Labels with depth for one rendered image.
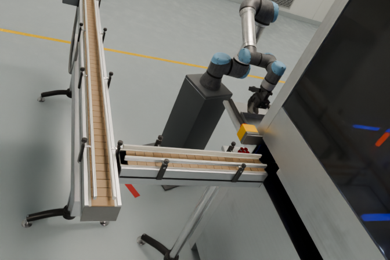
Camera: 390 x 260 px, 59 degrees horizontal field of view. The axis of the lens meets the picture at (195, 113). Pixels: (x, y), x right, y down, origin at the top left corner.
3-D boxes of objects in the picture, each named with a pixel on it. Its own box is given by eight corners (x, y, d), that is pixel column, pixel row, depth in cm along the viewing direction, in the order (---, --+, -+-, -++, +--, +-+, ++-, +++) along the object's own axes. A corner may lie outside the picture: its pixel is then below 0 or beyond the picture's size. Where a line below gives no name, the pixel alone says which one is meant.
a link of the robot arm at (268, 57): (259, 48, 191) (264, 58, 183) (276, 53, 195) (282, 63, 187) (252, 60, 196) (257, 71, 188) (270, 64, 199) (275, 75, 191)
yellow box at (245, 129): (253, 145, 170) (260, 134, 166) (241, 144, 167) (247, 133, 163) (248, 134, 175) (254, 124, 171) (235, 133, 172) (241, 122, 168)
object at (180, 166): (248, 165, 175) (262, 143, 167) (260, 190, 164) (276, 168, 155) (112, 158, 147) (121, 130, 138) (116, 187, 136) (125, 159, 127)
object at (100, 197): (120, 220, 125) (130, 193, 116) (75, 221, 119) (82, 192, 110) (96, 2, 262) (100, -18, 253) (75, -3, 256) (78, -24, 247)
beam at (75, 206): (87, 216, 168) (91, 201, 161) (70, 216, 165) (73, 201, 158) (82, 48, 283) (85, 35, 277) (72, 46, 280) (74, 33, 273)
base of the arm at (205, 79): (195, 78, 237) (200, 65, 231) (211, 76, 246) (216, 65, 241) (208, 91, 228) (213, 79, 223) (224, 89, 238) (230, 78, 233)
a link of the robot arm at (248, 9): (242, -14, 202) (246, 54, 179) (259, -8, 205) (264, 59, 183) (233, 0, 212) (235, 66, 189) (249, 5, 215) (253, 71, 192)
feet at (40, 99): (100, 109, 299) (103, 97, 291) (36, 103, 278) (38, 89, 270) (99, 104, 305) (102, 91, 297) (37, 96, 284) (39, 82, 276)
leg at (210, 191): (177, 267, 203) (230, 184, 160) (163, 268, 199) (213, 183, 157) (174, 253, 210) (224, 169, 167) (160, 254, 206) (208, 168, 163)
